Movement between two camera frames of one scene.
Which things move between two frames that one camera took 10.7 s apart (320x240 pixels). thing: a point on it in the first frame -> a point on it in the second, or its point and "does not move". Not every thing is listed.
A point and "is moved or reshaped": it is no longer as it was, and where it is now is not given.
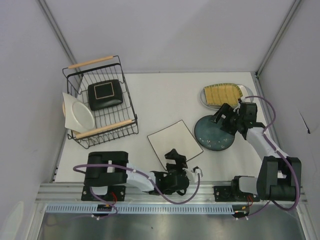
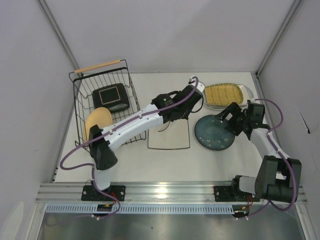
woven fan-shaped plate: x=220 y=94 does not move
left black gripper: x=175 y=164 -> x=194 y=92
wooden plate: x=63 y=107 -> x=101 y=116
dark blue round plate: x=210 y=135 does not move
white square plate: x=176 y=136 is moved or reshaped
